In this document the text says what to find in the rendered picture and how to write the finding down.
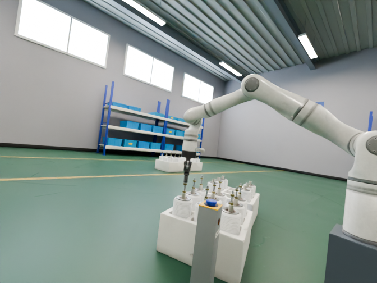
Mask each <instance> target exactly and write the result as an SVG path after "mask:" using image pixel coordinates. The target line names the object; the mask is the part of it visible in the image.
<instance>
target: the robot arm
mask: <svg viewBox="0 0 377 283"><path fill-rule="evenodd" d="M254 99H256V100H257V101H260V102H262V103H265V104H267V105H268V106H270V107H271V108H273V109H274V110H276V111H277V112H278V113H280V114H281V115H282V116H284V117H285V118H287V119H288V120H290V121H292V122H294V123H295V124H297V125H299V126H301V127H303V128H305V129H306V130H308V131H310V132H312V133H314V134H317V135H319V136H321V137H324V138H326V139H328V140H329V141H331V142H332V143H334V144H335V145H337V146H339V147H340V148H342V149H343V150H344V151H346V152H347V153H349V154H350V155H351V156H353V157H354V158H355V160H354V164H353V167H352V169H351V170H350V171H349V172H348V178H347V189H346V200H345V206H344V217H343V229H342V232H343V233H344V234H345V235H347V236H349V237H351V238H353V239H355V240H358V241H360V242H363V243H366V244H370V245H375V246H377V131H368V132H363V131H360V130H357V129H355V128H352V127H350V126H348V125H346V124H344V123H342V122H341V121H339V120H338V119H337V118H336V117H335V116H334V115H333V114H331V113H330V112H329V111H328V110H327V109H326V108H324V107H323V106H321V105H319V104H317V103H315V102H313V101H311V100H308V99H307V98H304V97H302V96H300V95H297V94H295V93H292V92H289V91H287V90H284V89H282V88H280V87H278V86H276V85H274V84H273V83H271V82H269V81H268V80H267V79H265V78H263V77H262V76H260V75H258V74H251V75H248V76H246V77H245V78H244V79H243V80H242V83H241V88H240V89H239V90H237V91H235V92H233V93H230V94H227V95H224V96H221V97H218V98H216V99H213V100H211V101H209V102H207V103H206V104H203V105H202V106H197V107H194V108H190V109H188V110H187V111H186V112H185V114H184V116H183V119H184V121H185V122H186V123H188V124H190V127H189V129H186V130H185V134H184V141H183V145H182V153H181V157H185V158H186V160H185V161H184V169H183V170H184V180H183V182H184V183H188V178H189V172H190V170H191V165H192V162H191V161H190V160H191V158H196V152H202V153H204V152H205V149H204V148H197V138H198V133H199V130H200V128H201V124H202V121H203V118H209V117H212V116H214V115H216V114H219V113H221V112H223V111H225V110H227V109H229V108H231V107H233V106H236V105H238V104H241V103H244V102H247V101H251V100H254Z"/></svg>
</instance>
